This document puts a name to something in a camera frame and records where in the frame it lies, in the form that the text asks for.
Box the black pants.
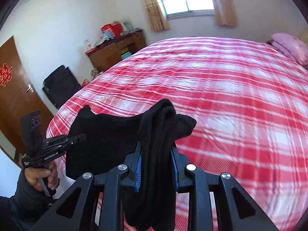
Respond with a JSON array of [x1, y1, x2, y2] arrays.
[[66, 99, 196, 230]]

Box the dark sleeved left forearm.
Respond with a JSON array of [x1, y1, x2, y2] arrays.
[[1, 169, 54, 230]]

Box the person's left hand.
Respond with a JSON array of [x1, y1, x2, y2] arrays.
[[24, 161, 59, 191]]

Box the black suitcase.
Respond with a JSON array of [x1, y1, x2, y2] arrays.
[[42, 65, 81, 109]]

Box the brown wooden door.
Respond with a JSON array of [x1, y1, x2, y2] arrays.
[[0, 37, 54, 154]]

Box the small red bag on floor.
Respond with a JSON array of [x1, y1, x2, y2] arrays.
[[81, 79, 90, 88]]

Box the patterned bag on floor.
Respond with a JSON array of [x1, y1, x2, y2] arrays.
[[91, 68, 99, 79]]

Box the red knot door decoration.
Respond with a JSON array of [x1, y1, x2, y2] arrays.
[[0, 63, 13, 87]]

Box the brown wooden desk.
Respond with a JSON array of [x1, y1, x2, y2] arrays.
[[85, 29, 147, 72]]

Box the red white plaid bedsheet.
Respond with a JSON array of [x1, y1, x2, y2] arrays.
[[46, 37, 307, 230]]

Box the teal box under desk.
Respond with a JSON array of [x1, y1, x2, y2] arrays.
[[120, 47, 132, 60]]

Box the red gift bag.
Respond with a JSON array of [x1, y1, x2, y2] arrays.
[[101, 21, 123, 39]]

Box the left beige curtain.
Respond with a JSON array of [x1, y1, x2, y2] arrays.
[[143, 0, 170, 32]]

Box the beige curtain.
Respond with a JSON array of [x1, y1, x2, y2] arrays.
[[212, 0, 238, 28], [143, 0, 170, 32]]

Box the folded pink blanket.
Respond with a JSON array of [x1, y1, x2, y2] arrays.
[[271, 33, 307, 67]]

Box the right beige curtain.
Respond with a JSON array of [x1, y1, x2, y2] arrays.
[[212, 0, 238, 28]]

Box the silver door handle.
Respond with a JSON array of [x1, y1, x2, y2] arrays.
[[26, 84, 34, 93]]

